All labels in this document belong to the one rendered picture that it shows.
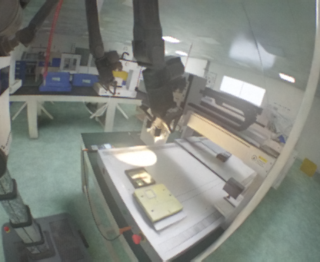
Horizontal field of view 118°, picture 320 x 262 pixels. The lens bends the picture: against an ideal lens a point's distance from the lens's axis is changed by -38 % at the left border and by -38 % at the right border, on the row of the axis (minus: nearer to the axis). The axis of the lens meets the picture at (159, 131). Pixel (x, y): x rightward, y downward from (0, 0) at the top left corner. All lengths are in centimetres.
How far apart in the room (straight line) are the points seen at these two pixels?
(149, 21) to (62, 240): 128
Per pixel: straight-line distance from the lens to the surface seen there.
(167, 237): 63
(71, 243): 124
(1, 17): 31
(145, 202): 65
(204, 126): 82
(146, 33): 38
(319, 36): 45
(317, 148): 775
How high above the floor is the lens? 138
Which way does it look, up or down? 22 degrees down
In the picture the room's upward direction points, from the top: 15 degrees clockwise
